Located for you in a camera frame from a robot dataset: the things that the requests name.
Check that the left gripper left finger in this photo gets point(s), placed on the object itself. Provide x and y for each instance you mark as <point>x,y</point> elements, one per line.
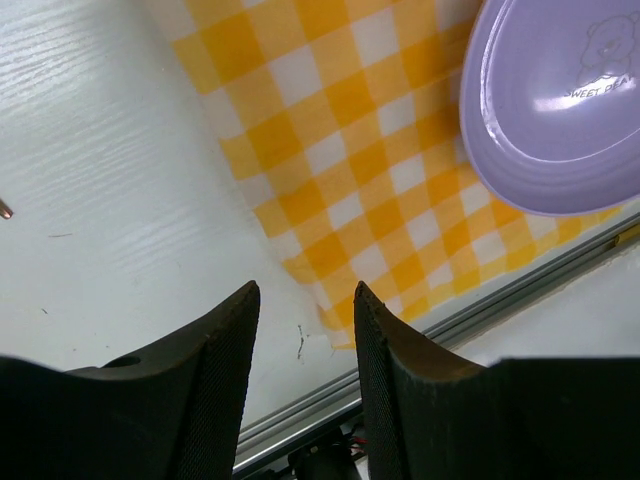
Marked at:
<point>170,410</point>

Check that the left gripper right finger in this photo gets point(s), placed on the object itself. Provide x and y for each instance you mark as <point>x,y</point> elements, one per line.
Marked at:
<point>432,414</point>

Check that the copper fork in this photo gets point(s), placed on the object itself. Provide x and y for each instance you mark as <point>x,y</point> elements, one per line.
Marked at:
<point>5,211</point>

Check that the lavender plate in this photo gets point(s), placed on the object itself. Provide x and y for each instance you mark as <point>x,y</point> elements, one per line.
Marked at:
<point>549,103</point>

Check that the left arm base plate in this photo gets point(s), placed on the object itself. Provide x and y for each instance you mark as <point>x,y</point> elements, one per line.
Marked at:
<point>338,454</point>

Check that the aluminium front rail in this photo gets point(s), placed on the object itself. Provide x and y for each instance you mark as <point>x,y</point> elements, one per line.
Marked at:
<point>254,455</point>

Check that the yellow checkered cloth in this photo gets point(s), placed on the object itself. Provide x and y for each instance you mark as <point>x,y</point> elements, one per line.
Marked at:
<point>339,122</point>

